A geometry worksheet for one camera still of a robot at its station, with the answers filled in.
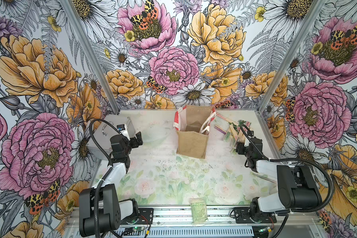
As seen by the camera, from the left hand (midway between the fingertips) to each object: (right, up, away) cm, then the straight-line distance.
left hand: (133, 137), depth 89 cm
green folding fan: (+59, -1, +14) cm, 61 cm away
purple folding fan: (+56, +4, +20) cm, 59 cm away
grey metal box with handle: (-16, +3, -3) cm, 16 cm away
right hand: (+66, -6, +7) cm, 67 cm away
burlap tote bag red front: (+36, +8, +19) cm, 42 cm away
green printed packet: (+37, -34, -16) cm, 52 cm away
